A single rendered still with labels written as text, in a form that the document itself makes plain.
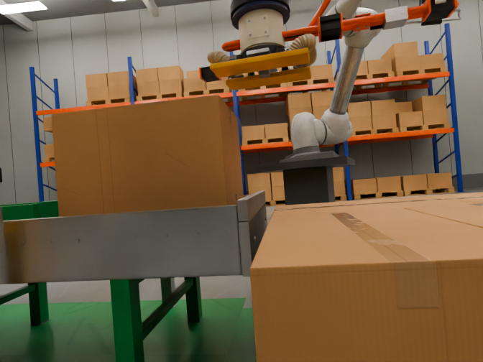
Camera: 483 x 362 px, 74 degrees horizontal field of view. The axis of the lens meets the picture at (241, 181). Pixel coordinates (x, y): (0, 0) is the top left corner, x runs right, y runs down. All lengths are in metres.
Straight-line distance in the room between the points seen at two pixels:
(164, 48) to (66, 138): 9.70
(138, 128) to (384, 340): 0.94
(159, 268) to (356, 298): 0.64
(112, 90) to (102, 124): 8.38
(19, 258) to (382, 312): 1.03
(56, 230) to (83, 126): 0.37
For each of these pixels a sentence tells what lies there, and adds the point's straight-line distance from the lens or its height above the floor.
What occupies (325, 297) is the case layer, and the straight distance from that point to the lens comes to 0.45.
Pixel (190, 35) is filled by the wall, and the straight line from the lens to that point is 10.85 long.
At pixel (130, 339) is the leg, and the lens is 1.08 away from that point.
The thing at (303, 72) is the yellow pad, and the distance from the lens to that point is 1.33.
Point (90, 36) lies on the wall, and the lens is 11.89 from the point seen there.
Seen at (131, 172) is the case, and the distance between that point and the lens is 1.15.
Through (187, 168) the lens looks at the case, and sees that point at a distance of 1.07.
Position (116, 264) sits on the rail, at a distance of 1.03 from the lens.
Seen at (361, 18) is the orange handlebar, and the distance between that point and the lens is 1.31.
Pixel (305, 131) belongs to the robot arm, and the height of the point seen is 0.92.
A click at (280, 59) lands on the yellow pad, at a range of 1.17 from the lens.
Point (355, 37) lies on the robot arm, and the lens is 1.90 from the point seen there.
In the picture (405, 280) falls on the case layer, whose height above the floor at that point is 0.52.
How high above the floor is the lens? 0.66
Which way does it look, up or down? level
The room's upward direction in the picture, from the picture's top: 4 degrees counter-clockwise
